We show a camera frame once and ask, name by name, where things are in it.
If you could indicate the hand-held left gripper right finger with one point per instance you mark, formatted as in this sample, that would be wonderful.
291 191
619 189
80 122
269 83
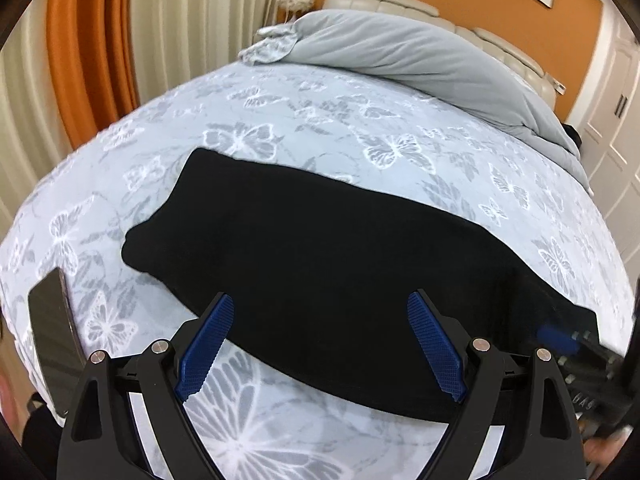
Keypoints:
434 345

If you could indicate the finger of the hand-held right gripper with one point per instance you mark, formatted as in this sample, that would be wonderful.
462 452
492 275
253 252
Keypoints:
557 339

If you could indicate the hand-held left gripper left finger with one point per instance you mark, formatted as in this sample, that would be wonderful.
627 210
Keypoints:
206 345

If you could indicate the black pants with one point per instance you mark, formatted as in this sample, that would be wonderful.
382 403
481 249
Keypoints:
320 265

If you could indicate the person's right hand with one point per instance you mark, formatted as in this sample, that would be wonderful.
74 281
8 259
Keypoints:
605 450

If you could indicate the black smartphone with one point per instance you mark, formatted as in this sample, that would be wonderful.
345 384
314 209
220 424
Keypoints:
52 340

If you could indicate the black bag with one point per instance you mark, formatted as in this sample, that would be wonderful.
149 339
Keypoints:
574 135

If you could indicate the butterfly print bed sheet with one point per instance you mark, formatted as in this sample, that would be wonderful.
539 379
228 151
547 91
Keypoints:
300 120

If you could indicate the white wardrobe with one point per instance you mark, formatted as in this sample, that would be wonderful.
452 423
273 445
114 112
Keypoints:
612 90

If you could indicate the cream curtain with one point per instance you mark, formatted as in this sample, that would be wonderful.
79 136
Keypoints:
25 135
200 25

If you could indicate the grey duvet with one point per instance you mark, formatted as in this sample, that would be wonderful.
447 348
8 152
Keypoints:
425 60

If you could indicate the butterfly print pillow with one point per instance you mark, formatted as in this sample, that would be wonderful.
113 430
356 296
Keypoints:
270 42

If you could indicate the orange curtain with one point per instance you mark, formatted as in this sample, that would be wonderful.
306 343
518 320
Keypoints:
87 50

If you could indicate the cream leather headboard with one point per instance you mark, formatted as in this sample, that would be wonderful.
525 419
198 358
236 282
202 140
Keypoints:
450 25

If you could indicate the white bedside ornament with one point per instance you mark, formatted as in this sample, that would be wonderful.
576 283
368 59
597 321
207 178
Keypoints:
296 0

